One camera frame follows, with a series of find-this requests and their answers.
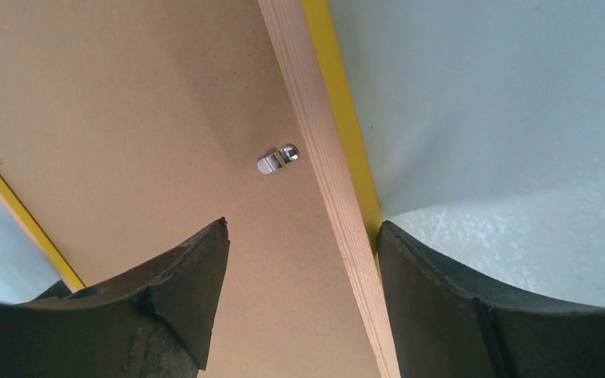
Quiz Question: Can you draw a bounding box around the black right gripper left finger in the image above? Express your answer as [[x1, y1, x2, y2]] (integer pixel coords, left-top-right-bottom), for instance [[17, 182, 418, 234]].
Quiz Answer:
[[0, 218, 230, 377]]

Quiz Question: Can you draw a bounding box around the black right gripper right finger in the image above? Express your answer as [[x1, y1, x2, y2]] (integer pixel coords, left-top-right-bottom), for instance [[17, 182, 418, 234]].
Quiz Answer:
[[377, 221, 605, 377]]

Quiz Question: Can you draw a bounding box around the silver metal turn clip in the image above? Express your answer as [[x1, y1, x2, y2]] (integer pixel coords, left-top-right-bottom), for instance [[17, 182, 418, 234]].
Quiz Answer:
[[257, 144, 299, 175]]

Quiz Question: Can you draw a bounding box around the yellow wooden picture frame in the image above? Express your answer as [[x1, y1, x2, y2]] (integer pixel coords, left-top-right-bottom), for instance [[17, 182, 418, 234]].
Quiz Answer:
[[0, 0, 403, 378]]

